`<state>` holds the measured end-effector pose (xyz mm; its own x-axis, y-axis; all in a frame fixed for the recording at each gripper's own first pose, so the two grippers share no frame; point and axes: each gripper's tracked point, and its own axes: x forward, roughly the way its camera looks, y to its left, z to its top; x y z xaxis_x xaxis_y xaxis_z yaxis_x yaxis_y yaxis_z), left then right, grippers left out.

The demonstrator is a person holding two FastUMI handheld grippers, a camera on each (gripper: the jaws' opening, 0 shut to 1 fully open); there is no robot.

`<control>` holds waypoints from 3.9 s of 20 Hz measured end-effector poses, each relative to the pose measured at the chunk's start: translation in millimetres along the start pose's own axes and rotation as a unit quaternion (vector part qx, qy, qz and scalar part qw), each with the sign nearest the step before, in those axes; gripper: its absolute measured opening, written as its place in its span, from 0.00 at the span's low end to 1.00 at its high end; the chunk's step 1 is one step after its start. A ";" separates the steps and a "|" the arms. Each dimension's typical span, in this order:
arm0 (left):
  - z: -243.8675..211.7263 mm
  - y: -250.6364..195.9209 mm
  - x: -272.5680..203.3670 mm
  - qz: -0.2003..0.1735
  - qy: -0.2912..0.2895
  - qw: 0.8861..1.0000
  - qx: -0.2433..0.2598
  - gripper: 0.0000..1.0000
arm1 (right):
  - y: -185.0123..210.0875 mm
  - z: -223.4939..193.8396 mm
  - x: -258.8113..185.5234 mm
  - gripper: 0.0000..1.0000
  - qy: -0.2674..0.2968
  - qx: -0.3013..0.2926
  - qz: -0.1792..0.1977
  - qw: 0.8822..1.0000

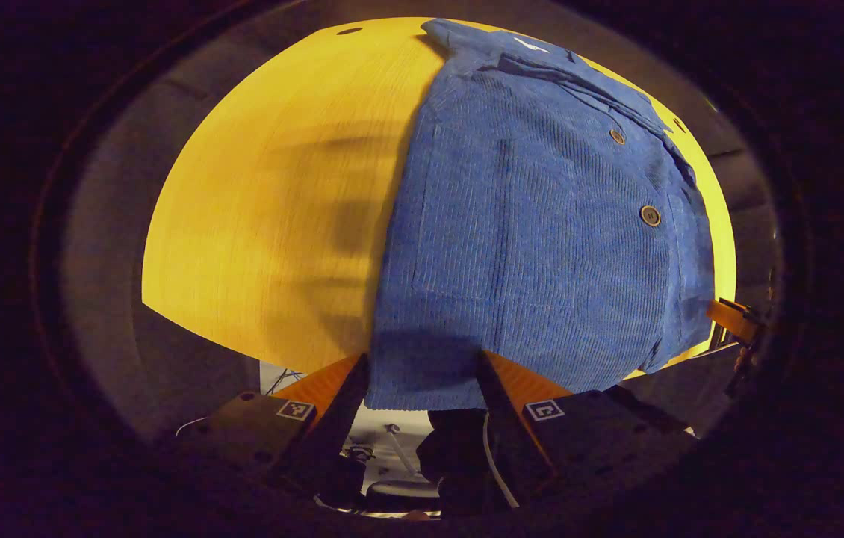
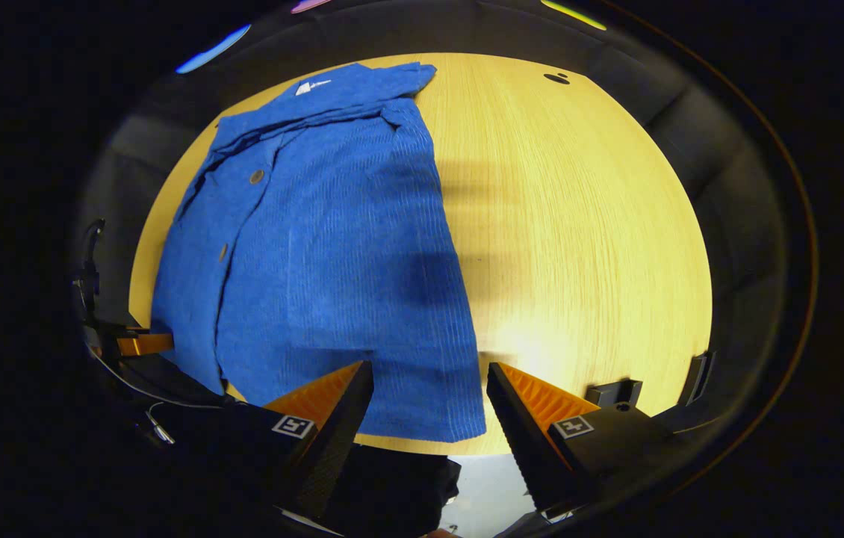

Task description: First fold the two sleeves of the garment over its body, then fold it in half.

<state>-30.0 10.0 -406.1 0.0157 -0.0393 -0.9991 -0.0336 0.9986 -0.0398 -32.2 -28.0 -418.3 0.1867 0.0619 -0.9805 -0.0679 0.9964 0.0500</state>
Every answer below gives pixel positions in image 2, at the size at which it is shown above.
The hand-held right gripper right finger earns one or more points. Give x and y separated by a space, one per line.
519 441

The black backdrop cloth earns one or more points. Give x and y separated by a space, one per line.
739 187

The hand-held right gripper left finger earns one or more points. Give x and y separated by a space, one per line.
336 441

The blue button shirt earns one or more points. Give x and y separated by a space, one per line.
332 246

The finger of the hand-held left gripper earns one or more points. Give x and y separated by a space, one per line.
142 344

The black table edge bracket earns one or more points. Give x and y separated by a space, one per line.
698 377
614 391

